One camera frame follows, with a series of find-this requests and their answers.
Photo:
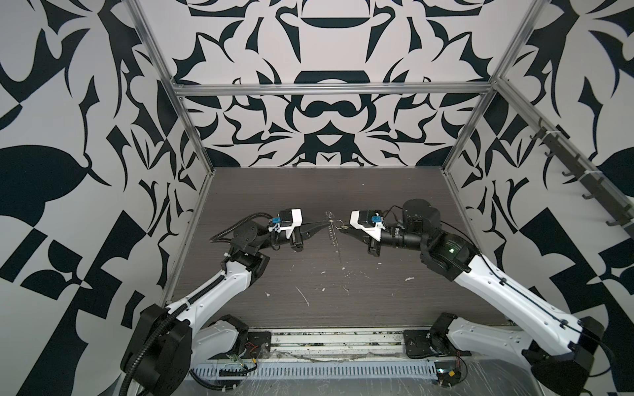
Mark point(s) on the aluminium frame rails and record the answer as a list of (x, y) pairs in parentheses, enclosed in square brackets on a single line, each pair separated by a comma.
[(333, 106)]

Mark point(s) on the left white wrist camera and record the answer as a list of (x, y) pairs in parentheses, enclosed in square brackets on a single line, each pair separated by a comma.
[(286, 222)]

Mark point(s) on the black wall hook rail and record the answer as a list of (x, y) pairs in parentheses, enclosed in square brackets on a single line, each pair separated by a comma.
[(579, 168)]

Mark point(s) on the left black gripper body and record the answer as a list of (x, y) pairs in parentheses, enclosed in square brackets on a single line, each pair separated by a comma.
[(292, 238)]

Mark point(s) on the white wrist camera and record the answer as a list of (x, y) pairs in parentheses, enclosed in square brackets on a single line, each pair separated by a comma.
[(369, 222), (286, 222)]

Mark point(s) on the white slotted cable duct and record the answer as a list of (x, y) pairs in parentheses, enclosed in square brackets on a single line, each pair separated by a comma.
[(419, 370)]

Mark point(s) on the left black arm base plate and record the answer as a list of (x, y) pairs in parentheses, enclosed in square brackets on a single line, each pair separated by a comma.
[(253, 344)]

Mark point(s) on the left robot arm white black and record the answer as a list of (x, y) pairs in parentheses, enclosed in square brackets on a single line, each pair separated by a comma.
[(168, 342)]

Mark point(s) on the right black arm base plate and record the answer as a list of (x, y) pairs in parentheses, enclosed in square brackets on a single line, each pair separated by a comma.
[(421, 344)]

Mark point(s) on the small circuit board green led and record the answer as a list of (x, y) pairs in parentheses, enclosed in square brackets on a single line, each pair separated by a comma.
[(450, 373)]

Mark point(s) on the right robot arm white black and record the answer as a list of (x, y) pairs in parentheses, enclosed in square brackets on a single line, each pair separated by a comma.
[(556, 347)]

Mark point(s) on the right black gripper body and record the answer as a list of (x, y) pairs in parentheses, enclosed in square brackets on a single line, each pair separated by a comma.
[(395, 241)]

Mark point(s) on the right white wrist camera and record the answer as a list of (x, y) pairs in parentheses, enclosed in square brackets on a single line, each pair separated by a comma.
[(369, 222)]

